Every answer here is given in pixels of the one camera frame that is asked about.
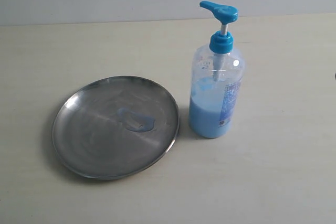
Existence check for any blue soap blob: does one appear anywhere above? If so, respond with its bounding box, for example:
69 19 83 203
117 108 155 133

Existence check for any blue soap pump bottle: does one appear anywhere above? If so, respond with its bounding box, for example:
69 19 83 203
188 1 245 138

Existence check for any round stainless steel plate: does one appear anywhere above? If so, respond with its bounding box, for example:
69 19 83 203
52 76 180 180

